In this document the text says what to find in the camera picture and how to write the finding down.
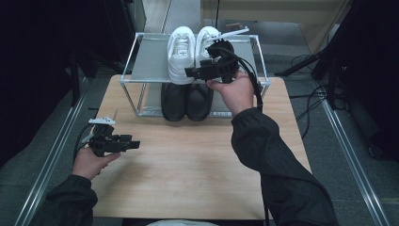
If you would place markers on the person's left hand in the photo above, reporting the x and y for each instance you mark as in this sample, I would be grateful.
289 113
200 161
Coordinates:
89 164

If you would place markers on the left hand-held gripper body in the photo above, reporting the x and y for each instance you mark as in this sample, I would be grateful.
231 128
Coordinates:
105 142

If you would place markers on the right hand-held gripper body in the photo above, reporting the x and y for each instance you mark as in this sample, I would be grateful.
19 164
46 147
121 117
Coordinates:
224 62

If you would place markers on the wooden cabinet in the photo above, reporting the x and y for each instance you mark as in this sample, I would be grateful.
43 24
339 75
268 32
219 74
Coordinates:
276 12

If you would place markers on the black stand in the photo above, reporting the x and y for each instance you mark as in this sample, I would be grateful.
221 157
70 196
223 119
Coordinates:
74 84
298 66

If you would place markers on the metal floor rail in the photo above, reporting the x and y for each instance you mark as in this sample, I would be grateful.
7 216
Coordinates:
47 169
166 15
354 163

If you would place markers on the white sneaker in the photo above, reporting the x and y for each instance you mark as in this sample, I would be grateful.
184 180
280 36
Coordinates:
204 39
181 53

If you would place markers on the person's right hand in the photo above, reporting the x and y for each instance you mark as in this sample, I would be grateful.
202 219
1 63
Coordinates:
238 94

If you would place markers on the metal shoe rack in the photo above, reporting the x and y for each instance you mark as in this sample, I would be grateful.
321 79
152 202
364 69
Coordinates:
150 59

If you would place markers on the dark curtain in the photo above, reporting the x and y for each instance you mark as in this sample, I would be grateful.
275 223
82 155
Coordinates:
376 62
31 62

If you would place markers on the person's light clothing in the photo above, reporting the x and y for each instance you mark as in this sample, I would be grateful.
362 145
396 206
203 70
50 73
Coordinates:
182 223

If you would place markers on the black slipper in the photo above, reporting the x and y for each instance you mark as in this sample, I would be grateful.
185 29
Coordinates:
174 102
199 102

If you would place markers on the red label booklet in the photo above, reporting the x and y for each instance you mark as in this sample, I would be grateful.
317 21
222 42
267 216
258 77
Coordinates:
233 25

